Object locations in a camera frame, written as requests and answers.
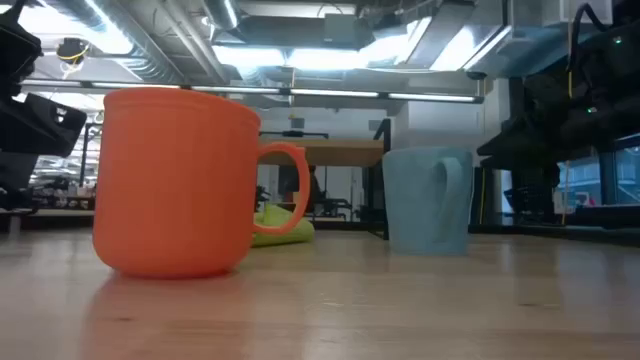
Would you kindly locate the light blue mug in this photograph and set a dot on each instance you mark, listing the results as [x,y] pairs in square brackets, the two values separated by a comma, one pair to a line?
[420,205]

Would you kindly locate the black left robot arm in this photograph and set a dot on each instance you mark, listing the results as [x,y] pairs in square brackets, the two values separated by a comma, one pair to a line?
[15,50]

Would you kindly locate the black ceiling mount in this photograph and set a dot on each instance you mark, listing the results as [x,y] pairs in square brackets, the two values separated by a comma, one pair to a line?
[72,50]

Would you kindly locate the wooden shelf with black frame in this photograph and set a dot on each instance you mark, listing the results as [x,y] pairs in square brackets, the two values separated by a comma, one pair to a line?
[330,152]

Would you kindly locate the black leaning panel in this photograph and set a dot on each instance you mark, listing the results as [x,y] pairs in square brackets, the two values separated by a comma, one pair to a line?
[492,200]

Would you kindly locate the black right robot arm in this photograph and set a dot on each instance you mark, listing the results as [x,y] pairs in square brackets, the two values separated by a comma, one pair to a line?
[610,75]

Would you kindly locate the orange plastic mug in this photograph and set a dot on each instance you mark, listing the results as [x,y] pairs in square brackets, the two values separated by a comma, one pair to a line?
[175,185]

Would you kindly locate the long ceiling light bar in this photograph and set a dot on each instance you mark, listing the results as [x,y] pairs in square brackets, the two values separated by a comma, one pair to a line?
[330,93]

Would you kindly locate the yellow-green cup lying down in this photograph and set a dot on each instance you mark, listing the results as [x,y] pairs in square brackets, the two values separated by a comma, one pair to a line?
[282,225]

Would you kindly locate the black perforated cart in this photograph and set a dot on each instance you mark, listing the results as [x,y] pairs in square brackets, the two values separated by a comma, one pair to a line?
[532,202]

